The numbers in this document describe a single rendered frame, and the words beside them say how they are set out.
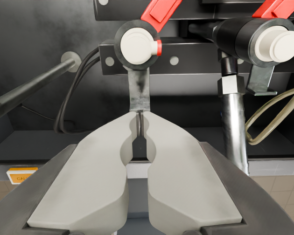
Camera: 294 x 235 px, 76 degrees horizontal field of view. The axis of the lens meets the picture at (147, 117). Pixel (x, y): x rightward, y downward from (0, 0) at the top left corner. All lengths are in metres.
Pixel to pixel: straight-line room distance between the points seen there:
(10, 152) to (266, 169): 0.50
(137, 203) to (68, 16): 0.60
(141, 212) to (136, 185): 0.12
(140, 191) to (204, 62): 0.61
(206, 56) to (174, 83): 0.17
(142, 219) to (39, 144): 0.44
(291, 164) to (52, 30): 0.51
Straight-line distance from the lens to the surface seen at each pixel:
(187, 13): 0.24
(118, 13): 0.24
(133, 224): 0.73
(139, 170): 0.37
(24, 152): 0.45
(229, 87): 0.18
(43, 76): 0.30
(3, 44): 0.47
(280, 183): 2.20
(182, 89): 0.42
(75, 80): 0.24
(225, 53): 0.19
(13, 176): 0.43
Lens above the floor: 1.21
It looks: 62 degrees down
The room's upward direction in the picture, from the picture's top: 178 degrees clockwise
